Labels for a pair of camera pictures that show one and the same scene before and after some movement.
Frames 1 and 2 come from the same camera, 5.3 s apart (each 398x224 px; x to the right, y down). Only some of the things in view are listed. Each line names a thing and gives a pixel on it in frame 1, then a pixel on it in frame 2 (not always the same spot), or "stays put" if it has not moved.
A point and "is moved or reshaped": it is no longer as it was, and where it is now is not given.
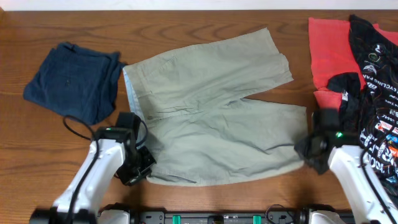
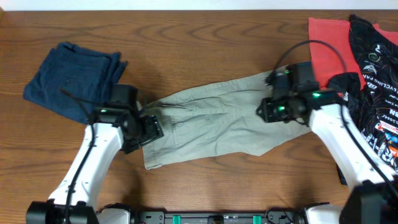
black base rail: (255, 217) stays put
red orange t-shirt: (331, 53) stays put
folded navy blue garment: (83, 83) stays put
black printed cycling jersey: (375, 96) stays put
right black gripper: (311, 153) -> (266, 110)
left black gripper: (137, 168) -> (150, 130)
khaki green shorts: (198, 126) is moved or reshaped
